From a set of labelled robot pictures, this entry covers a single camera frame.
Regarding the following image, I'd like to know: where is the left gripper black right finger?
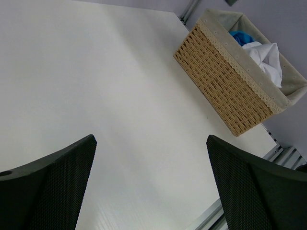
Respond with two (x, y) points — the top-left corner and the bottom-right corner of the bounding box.
(206, 134), (307, 230)

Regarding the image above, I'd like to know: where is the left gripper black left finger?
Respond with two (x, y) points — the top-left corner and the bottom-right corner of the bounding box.
(0, 134), (97, 230)

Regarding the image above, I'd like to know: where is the white t shirt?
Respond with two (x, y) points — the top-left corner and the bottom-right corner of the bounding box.
(242, 41), (283, 88)

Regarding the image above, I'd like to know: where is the bright blue t shirt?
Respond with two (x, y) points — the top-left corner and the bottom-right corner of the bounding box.
(229, 31), (255, 46)

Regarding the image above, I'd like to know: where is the wicker laundry basket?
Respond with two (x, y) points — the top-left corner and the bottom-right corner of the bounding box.
(174, 9), (307, 136)

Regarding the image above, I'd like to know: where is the aluminium mounting rail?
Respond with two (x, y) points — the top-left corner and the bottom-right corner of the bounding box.
(186, 145), (307, 230)

